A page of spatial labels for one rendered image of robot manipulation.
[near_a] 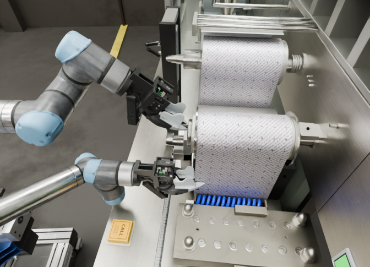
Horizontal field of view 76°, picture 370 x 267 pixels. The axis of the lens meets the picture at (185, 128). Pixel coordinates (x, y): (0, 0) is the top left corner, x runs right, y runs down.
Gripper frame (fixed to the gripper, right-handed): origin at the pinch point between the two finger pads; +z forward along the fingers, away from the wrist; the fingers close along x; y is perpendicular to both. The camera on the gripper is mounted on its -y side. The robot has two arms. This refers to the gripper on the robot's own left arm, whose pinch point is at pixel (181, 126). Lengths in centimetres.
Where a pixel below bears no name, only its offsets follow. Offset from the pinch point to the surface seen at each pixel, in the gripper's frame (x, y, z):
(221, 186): -8.4, -5.0, 20.9
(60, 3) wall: 361, -219, -132
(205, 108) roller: 10.6, 2.7, 6.2
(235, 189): -8.4, -2.9, 25.0
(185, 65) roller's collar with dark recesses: 19.8, 5.9, -5.4
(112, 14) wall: 371, -182, -58
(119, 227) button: -17.2, -37.8, 5.3
